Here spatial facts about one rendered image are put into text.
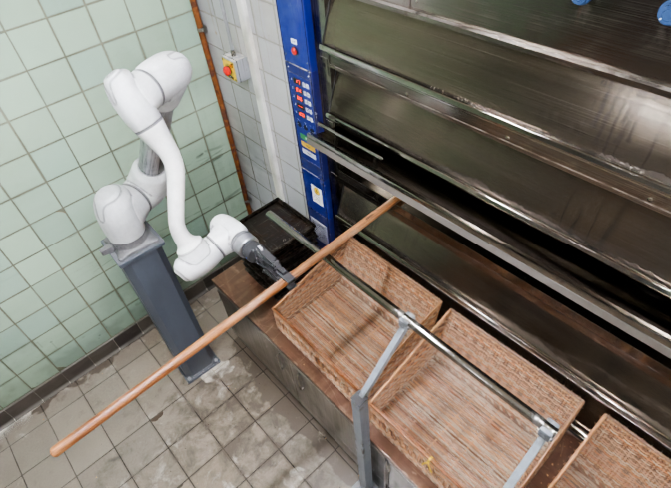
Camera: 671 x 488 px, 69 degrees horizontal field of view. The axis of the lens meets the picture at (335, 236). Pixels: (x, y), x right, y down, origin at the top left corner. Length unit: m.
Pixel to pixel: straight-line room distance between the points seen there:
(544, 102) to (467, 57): 0.24
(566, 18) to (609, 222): 0.50
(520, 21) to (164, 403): 2.46
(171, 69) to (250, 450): 1.82
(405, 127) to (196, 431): 1.90
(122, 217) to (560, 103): 1.58
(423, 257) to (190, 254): 0.88
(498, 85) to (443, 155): 0.31
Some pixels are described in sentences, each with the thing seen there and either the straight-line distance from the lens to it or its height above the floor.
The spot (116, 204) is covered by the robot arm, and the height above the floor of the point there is 1.25.
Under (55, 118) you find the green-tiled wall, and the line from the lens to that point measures 2.40.
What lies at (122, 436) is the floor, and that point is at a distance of 2.94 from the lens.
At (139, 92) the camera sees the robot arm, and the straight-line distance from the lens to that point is 1.66.
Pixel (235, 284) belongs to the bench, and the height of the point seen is 0.58.
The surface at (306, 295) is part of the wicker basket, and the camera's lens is 2.27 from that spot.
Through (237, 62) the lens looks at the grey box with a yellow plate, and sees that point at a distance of 2.27.
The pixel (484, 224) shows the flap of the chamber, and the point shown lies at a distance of 1.51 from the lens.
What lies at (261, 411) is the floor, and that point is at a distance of 2.75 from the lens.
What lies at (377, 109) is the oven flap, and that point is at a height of 1.55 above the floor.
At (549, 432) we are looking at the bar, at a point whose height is 1.17.
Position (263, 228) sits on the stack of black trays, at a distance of 2.26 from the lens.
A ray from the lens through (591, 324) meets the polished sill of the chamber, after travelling 1.65.
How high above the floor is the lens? 2.43
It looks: 45 degrees down
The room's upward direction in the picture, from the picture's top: 6 degrees counter-clockwise
